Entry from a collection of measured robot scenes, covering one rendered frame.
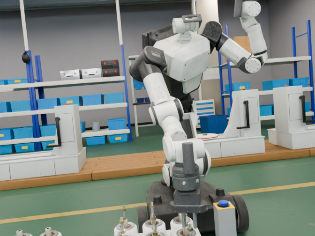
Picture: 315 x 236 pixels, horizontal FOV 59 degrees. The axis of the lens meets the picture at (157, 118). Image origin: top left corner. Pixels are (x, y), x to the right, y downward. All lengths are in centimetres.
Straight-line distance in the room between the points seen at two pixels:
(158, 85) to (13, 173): 236
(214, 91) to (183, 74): 611
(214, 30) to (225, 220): 91
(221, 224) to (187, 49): 77
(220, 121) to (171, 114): 449
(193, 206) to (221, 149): 226
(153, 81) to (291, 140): 256
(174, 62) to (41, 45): 875
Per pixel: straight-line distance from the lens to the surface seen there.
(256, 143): 330
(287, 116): 354
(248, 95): 330
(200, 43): 139
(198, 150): 90
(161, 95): 114
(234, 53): 150
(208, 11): 774
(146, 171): 296
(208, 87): 738
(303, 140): 358
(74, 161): 306
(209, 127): 549
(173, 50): 129
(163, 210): 151
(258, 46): 147
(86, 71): 570
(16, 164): 323
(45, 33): 993
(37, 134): 588
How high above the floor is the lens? 76
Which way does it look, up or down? 3 degrees down
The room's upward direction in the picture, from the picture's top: 5 degrees counter-clockwise
